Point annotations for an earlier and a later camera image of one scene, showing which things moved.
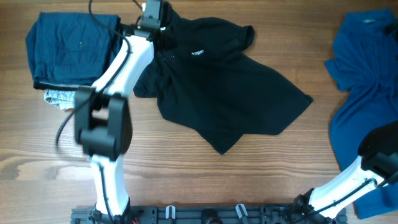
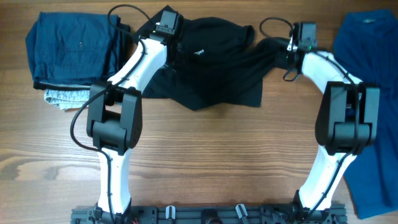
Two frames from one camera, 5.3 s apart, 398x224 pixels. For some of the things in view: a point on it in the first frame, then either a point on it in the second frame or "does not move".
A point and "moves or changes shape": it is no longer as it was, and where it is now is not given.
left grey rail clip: (167, 211) does not move
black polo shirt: (203, 77) moves or changes shape
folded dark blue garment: (73, 48) does not move
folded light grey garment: (64, 99) does not move
